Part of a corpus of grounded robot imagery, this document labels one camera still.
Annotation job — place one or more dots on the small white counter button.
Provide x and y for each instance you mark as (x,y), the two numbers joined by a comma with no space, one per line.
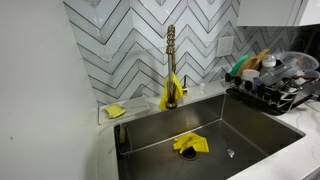
(202,88)

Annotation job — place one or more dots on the steel dish rack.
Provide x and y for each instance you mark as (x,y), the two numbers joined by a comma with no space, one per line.
(266,100)

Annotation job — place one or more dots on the small gold soap dispenser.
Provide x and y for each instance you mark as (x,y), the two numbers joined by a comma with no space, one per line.
(184,85)

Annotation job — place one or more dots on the gold spring kitchen faucet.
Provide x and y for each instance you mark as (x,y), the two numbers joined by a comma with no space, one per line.
(171,66)

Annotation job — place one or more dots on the white sponge tray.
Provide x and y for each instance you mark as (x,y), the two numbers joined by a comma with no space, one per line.
(136,106)

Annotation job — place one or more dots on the yellow sponge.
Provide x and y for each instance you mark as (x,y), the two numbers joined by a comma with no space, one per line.
(115,111)

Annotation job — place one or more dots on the yellow rubber glove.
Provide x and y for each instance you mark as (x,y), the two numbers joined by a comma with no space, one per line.
(193,141)

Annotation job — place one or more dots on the metal sink caddy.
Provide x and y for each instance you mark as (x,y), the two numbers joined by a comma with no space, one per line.
(122,138)

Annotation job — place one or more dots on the stainless steel sink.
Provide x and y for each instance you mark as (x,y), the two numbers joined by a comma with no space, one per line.
(206,133)

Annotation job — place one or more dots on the sink drain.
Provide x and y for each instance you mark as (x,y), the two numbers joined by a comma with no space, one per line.
(189,154)

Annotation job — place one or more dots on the green plate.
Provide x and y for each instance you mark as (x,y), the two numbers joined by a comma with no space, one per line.
(238,65)

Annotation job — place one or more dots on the white cup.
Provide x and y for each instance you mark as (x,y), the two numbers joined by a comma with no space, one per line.
(250,74)

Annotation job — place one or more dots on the small metal sink stopper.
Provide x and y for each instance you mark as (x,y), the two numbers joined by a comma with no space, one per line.
(230,152)

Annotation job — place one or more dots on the wooden plate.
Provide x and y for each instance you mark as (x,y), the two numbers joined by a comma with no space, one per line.
(251,61)

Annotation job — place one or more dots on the baby bottle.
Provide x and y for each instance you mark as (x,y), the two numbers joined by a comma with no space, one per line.
(268,63)

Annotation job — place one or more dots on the white upper cabinet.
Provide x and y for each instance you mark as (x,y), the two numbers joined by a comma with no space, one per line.
(266,13)

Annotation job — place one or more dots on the clear plastic bowl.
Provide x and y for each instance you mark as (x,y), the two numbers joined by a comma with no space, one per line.
(296,65)

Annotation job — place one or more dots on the white wall outlet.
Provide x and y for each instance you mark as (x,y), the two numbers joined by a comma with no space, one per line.
(225,46)

